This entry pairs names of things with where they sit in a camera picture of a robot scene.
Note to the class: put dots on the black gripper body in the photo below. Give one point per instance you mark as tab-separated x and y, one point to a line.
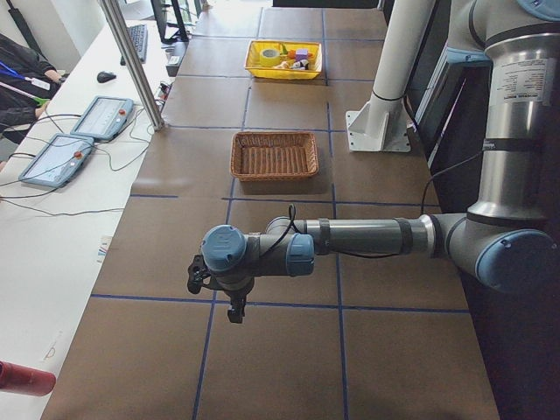
234	295

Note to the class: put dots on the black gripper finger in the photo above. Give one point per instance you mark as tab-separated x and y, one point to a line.
236	310

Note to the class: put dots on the yellow tape roll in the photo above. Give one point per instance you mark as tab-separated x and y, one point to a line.
270	57

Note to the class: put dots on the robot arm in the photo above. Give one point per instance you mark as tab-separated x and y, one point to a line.
498	239

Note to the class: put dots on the brown wicker basket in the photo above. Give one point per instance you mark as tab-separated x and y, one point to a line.
274	155

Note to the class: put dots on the yellow plastic basket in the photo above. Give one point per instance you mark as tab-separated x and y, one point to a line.
284	60

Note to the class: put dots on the upper teach pendant tablet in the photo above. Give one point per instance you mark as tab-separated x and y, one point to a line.
104	118

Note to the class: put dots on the teach pendant tablet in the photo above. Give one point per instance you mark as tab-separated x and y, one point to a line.
58	161
104	118

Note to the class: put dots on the white pillar with base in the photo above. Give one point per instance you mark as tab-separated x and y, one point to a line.
381	124

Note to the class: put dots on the lower teach pendant tablet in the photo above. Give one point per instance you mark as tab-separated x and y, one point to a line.
58	161

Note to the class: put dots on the toy croissant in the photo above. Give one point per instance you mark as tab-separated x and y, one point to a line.
283	65

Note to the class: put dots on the panda figurine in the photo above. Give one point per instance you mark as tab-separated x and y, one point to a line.
300	65

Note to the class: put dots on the red bottle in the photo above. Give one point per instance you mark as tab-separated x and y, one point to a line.
26	380

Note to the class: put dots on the toy carrot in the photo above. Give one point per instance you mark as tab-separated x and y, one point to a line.
290	54

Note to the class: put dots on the purple foam block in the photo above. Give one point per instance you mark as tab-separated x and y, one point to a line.
301	54

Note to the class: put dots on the black computer mouse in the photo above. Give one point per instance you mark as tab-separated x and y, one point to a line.
103	77

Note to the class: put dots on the black monitor stand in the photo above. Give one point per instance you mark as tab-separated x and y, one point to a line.
175	19

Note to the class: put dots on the black keyboard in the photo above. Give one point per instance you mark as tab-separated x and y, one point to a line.
139	37

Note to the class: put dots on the seated person in black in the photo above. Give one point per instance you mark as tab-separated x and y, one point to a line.
28	82

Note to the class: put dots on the aluminium frame post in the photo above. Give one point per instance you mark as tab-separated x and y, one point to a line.
116	23

